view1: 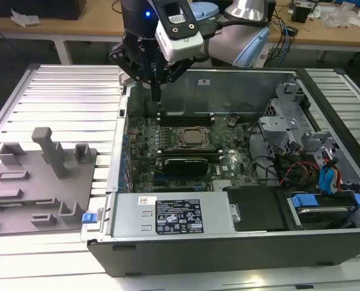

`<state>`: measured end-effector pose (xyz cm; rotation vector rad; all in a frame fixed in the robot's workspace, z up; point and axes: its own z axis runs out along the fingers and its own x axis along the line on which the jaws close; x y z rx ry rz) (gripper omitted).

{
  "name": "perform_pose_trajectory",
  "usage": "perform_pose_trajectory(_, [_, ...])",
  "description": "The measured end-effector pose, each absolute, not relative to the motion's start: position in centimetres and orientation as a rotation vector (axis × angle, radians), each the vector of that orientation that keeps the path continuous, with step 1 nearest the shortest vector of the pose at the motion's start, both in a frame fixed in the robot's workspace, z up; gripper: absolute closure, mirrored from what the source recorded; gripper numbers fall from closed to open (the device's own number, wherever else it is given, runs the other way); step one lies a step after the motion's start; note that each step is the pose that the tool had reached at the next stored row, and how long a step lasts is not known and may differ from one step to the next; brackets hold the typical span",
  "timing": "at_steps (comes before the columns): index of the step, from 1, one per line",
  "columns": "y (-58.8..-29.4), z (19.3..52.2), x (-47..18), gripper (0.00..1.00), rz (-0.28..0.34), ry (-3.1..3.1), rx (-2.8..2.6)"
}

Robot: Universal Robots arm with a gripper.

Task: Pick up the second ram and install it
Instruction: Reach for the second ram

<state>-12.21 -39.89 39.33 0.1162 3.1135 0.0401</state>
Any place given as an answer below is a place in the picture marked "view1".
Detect small black box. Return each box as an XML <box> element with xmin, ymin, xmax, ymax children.
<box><xmin>291</xmin><ymin>5</ymin><xmax>310</xmax><ymax>23</ymax></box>

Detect black graphics card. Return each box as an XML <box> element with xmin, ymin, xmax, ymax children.
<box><xmin>163</xmin><ymin>156</ymin><xmax>210</xmax><ymax>177</ymax></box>

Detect hard disk in blue carrier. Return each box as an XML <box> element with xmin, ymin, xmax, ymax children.
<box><xmin>287</xmin><ymin>192</ymin><xmax>360</xmax><ymax>231</ymax></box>

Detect black RAM slot bank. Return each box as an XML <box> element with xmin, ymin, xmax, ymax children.
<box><xmin>157</xmin><ymin>109</ymin><xmax>216</xmax><ymax>128</ymax></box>
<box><xmin>157</xmin><ymin>147</ymin><xmax>225</xmax><ymax>161</ymax></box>

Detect black open PC case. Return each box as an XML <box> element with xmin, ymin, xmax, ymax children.
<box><xmin>81</xmin><ymin>65</ymin><xmax>360</xmax><ymax>278</ymax></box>

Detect blue flat data cables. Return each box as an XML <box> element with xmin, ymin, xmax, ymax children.
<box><xmin>319</xmin><ymin>165</ymin><xmax>340</xmax><ymax>193</ymax></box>

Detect clear plastic bags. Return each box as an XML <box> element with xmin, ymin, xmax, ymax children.
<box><xmin>321</xmin><ymin>3</ymin><xmax>360</xmax><ymax>33</ymax></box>

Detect blue thin cable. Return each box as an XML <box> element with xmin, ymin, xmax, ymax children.
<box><xmin>280</xmin><ymin>21</ymin><xmax>291</xmax><ymax>66</ymax></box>

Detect black camera cable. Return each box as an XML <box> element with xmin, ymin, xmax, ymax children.
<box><xmin>197</xmin><ymin>18</ymin><xmax>269</xmax><ymax>39</ymax></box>

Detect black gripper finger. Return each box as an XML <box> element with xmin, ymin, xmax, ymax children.
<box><xmin>108</xmin><ymin>42</ymin><xmax>157</xmax><ymax>102</ymax></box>
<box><xmin>155</xmin><ymin>58</ymin><xmax>196</xmax><ymax>102</ymax></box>

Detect red and yellow wires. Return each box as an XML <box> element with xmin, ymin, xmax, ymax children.
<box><xmin>284</xmin><ymin>162</ymin><xmax>319</xmax><ymax>186</ymax></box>

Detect wooden desk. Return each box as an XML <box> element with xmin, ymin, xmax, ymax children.
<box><xmin>0</xmin><ymin>0</ymin><xmax>360</xmax><ymax>66</ymax></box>

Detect black power supply label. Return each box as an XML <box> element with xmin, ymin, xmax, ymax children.
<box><xmin>155</xmin><ymin>199</ymin><xmax>205</xmax><ymax>236</ymax></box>

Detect green motherboard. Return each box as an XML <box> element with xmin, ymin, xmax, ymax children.
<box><xmin>126</xmin><ymin>113</ymin><xmax>261</xmax><ymax>193</ymax></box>

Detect grey parts rack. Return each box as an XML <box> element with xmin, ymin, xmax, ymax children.
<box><xmin>0</xmin><ymin>126</ymin><xmax>99</xmax><ymax>241</ymax></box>

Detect white crumpled paper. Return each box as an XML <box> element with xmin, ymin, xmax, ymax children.
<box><xmin>10</xmin><ymin>8</ymin><xmax>42</xmax><ymax>28</ymax></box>

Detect silver CPU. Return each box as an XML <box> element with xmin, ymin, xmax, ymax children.
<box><xmin>179</xmin><ymin>129</ymin><xmax>209</xmax><ymax>145</ymax></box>

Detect black plastic shroud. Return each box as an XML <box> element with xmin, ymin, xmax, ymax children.
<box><xmin>223</xmin><ymin>186</ymin><xmax>290</xmax><ymax>233</ymax></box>

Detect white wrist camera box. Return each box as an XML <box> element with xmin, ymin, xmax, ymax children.
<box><xmin>154</xmin><ymin>0</ymin><xmax>205</xmax><ymax>63</ymax></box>

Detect grey power supply unit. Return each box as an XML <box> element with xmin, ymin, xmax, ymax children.
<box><xmin>110</xmin><ymin>193</ymin><xmax>239</xmax><ymax>238</ymax></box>

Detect grey metal drive cage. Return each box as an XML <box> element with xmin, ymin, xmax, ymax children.
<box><xmin>258</xmin><ymin>81</ymin><xmax>341</xmax><ymax>170</ymax></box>

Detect large black case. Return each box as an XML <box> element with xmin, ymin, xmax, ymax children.
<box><xmin>0</xmin><ymin>0</ymin><xmax>87</xmax><ymax>21</ymax></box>

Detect black tall box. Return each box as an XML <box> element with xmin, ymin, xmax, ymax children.
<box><xmin>266</xmin><ymin>0</ymin><xmax>277</xmax><ymax>22</ymax></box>

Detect CPU socket metal frame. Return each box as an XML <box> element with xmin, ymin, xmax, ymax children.
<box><xmin>171</xmin><ymin>124</ymin><xmax>217</xmax><ymax>152</ymax></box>

